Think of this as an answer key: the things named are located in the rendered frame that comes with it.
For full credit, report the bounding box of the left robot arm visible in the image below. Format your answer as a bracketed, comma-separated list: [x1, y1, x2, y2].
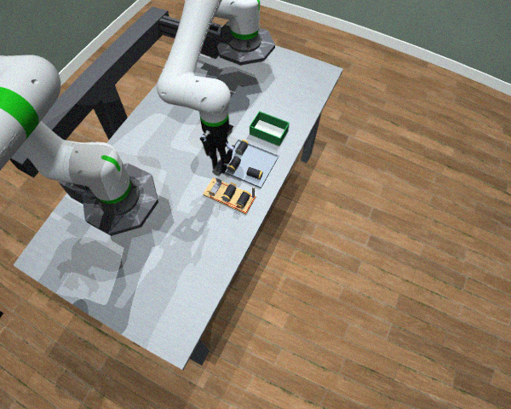
[157, 0, 261, 137]

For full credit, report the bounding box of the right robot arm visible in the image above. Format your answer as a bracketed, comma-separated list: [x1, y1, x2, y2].
[0, 55, 140, 216]

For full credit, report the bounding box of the dark grey battery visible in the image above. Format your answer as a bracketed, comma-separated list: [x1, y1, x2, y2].
[235, 140, 249, 155]
[227, 156, 241, 172]
[236, 190, 250, 208]
[212, 159, 222, 176]
[246, 167, 263, 179]
[222, 184, 237, 201]

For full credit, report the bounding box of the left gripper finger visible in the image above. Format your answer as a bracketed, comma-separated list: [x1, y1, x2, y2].
[216, 142, 235, 173]
[200, 134, 218, 169]

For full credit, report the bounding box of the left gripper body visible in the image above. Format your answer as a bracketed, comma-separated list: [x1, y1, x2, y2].
[205, 133, 228, 149]

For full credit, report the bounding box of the tan battery holder board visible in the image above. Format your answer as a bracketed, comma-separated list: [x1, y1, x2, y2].
[203, 177, 256, 215]

